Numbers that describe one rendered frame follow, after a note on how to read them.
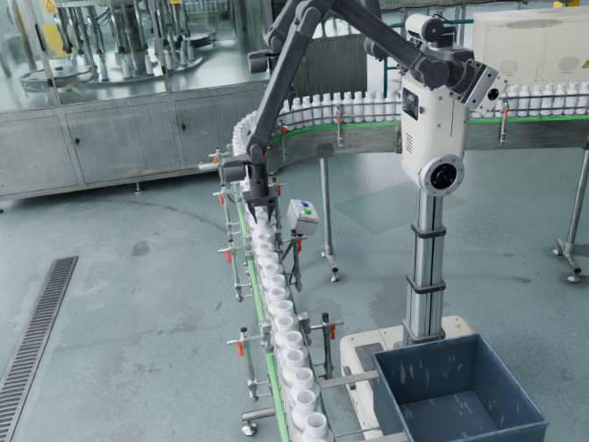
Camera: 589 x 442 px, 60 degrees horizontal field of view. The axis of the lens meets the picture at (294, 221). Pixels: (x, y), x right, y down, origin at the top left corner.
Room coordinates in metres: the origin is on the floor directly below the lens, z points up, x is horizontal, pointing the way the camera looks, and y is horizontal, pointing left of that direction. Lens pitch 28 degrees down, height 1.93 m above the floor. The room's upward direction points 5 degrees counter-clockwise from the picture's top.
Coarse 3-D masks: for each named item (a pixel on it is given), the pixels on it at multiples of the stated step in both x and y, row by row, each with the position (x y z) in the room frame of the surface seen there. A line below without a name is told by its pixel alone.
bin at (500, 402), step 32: (384, 352) 1.04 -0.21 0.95; (416, 352) 1.05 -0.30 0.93; (448, 352) 1.06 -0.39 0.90; (480, 352) 1.06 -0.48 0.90; (320, 384) 0.96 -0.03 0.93; (384, 384) 0.93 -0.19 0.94; (416, 384) 1.05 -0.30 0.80; (448, 384) 1.06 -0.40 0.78; (480, 384) 1.04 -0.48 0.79; (512, 384) 0.91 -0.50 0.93; (384, 416) 0.94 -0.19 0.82; (416, 416) 1.00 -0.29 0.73; (448, 416) 0.99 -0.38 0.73; (480, 416) 0.98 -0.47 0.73; (512, 416) 0.89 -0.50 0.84; (544, 416) 0.79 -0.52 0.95
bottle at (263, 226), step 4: (260, 216) 1.42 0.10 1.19; (264, 216) 1.42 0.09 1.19; (260, 220) 1.39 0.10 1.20; (264, 220) 1.39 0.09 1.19; (268, 220) 1.40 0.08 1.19; (260, 224) 1.39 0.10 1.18; (264, 224) 1.39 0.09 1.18; (268, 224) 1.40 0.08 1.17; (256, 228) 1.40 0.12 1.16; (260, 228) 1.39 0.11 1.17; (264, 228) 1.39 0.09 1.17; (268, 228) 1.40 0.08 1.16; (272, 228) 1.41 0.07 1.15; (256, 232) 1.39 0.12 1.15; (260, 232) 1.38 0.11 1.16; (264, 232) 1.38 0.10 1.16; (268, 232) 1.38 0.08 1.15; (272, 232) 1.39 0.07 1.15; (252, 236) 1.40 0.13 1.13; (256, 236) 1.38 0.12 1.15; (272, 236) 1.38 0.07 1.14; (256, 240) 1.38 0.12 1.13; (272, 240) 1.38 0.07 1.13; (256, 244) 1.38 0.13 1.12; (272, 244) 1.38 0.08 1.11
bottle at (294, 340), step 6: (288, 336) 0.89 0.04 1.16; (294, 336) 0.90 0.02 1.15; (300, 336) 0.89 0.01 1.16; (288, 342) 0.87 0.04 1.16; (294, 342) 0.87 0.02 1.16; (300, 342) 0.87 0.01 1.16; (288, 348) 0.87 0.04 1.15; (294, 348) 0.87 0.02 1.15; (300, 348) 0.87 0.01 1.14; (306, 348) 0.89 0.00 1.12; (282, 354) 0.88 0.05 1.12; (306, 354) 0.87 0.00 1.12; (306, 360) 0.87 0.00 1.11
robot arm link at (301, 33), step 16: (304, 16) 1.37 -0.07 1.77; (320, 16) 1.38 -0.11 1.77; (288, 32) 1.43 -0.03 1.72; (304, 32) 1.37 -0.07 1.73; (288, 48) 1.40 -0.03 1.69; (304, 48) 1.40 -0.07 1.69; (288, 64) 1.40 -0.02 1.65; (272, 80) 1.40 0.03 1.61; (288, 80) 1.40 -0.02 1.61; (272, 96) 1.39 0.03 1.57; (272, 112) 1.39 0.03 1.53; (256, 128) 1.38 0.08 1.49; (272, 128) 1.39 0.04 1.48
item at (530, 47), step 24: (480, 24) 5.08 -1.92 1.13; (504, 24) 4.84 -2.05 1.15; (528, 24) 4.81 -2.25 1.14; (552, 24) 4.77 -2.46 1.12; (576, 24) 4.74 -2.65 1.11; (480, 48) 4.96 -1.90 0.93; (504, 48) 4.84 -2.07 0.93; (528, 48) 4.81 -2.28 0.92; (552, 48) 4.77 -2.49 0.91; (576, 48) 4.73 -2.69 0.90; (504, 72) 4.83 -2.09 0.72; (528, 72) 4.80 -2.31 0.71; (552, 72) 4.76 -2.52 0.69; (576, 72) 4.73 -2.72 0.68
